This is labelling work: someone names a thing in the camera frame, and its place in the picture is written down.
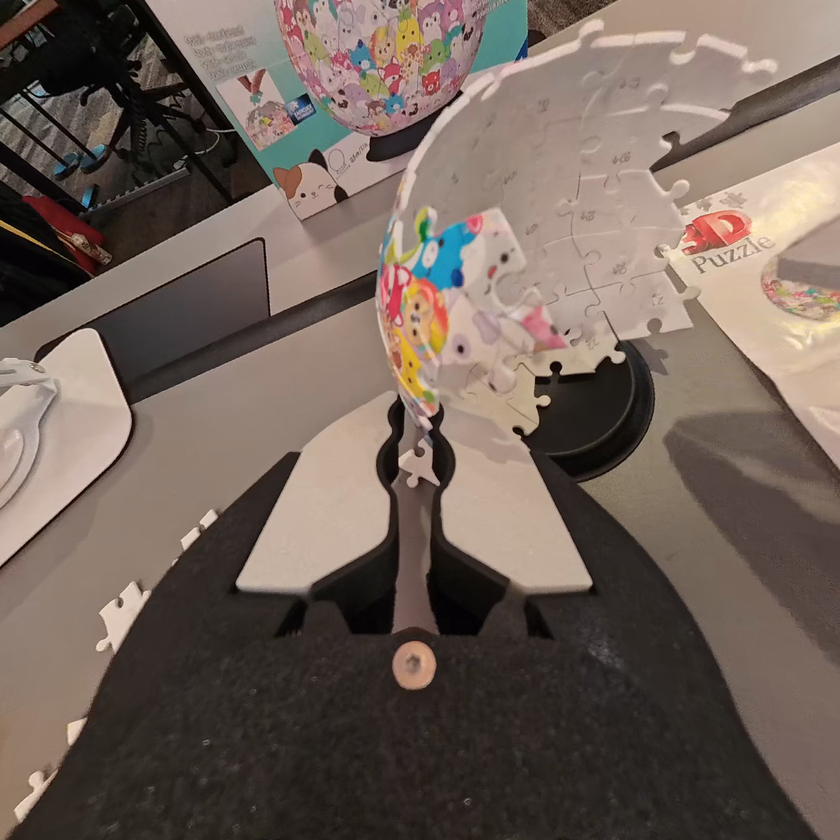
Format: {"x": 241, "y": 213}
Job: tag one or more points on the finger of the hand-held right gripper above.
{"x": 814, "y": 250}

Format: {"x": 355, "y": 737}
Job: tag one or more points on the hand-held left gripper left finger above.
{"x": 322, "y": 519}

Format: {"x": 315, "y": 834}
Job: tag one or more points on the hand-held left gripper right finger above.
{"x": 519, "y": 519}

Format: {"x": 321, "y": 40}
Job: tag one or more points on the partly built white puzzle ball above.
{"x": 591, "y": 171}

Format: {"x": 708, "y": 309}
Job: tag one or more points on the colourful puzzle ball box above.
{"x": 315, "y": 184}

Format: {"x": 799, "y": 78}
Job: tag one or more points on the printed instruction sheet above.
{"x": 735, "y": 289}

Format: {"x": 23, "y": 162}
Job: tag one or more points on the black mat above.
{"x": 184, "y": 309}

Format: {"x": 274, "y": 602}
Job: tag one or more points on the white flat base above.
{"x": 79, "y": 433}

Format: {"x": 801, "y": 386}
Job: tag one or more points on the white round dish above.
{"x": 26, "y": 394}

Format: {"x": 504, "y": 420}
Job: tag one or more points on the red bag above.
{"x": 66, "y": 230}

